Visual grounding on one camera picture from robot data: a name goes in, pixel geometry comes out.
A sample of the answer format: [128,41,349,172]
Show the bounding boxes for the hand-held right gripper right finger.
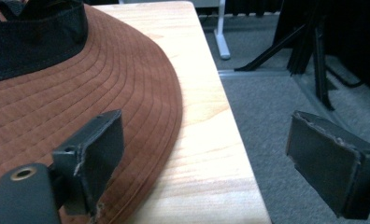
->
[285,110,370,220]

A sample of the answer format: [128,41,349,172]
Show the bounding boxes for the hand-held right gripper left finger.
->
[51,108,125,217]

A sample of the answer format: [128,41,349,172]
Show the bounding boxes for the brown brimmed hat black band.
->
[0,0,184,224]

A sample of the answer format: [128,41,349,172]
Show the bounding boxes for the black tripod stand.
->
[234,6,364,111]

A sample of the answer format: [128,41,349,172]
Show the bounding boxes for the white table leg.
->
[213,0,232,61]

